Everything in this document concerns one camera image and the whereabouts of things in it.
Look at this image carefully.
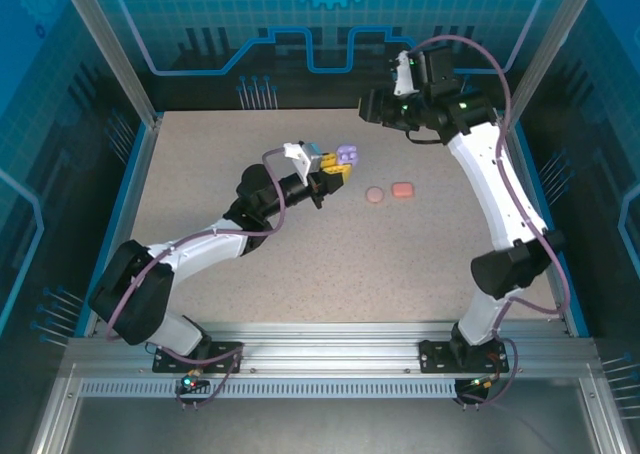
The lilac round charging case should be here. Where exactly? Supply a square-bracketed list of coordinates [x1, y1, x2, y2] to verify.
[335, 145, 363, 167]

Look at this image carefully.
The blue table edge strip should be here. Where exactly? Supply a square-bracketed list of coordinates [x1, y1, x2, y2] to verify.
[509, 121, 589, 338]
[74, 121, 151, 338]

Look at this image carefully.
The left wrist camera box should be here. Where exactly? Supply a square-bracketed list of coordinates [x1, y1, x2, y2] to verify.
[301, 142, 325, 174]

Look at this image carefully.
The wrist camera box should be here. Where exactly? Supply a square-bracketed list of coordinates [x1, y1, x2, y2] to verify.
[301, 142, 325, 174]
[389, 49, 415, 75]

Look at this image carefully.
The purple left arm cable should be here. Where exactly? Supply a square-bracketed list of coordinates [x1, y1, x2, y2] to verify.
[103, 148, 289, 346]

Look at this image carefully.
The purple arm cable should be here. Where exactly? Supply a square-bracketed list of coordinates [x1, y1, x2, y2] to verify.
[103, 148, 289, 346]
[409, 34, 572, 338]

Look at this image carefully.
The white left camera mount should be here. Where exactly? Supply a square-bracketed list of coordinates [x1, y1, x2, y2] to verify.
[282, 141, 312, 186]

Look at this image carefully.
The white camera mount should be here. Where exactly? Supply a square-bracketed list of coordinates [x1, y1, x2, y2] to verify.
[393, 66, 420, 99]
[282, 141, 312, 186]

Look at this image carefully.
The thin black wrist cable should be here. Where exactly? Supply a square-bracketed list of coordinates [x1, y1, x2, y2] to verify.
[403, 126, 447, 146]

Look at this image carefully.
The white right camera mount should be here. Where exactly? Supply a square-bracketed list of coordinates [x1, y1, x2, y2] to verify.
[393, 66, 420, 99]

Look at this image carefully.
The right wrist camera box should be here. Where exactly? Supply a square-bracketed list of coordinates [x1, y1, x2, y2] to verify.
[389, 49, 415, 75]

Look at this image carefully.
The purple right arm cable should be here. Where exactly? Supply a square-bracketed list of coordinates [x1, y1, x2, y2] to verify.
[409, 34, 572, 338]

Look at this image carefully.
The blue printed enclosure panel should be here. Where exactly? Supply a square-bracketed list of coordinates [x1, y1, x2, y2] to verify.
[519, 0, 640, 375]
[0, 0, 151, 375]
[82, 0, 584, 113]

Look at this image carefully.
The aluminium frame post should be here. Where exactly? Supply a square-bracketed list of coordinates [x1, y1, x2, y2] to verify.
[502, 0, 604, 130]
[55, 0, 164, 128]

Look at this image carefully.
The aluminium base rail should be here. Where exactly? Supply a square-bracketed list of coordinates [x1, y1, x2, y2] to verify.
[64, 321, 597, 381]

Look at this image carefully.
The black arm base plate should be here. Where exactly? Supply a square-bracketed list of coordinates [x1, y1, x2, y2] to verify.
[152, 340, 245, 374]
[418, 340, 507, 374]

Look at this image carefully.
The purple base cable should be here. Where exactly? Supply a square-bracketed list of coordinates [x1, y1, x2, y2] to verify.
[452, 336, 520, 411]
[158, 346, 245, 411]

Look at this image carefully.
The white slotted cable duct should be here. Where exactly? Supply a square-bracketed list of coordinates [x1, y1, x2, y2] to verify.
[79, 378, 507, 400]

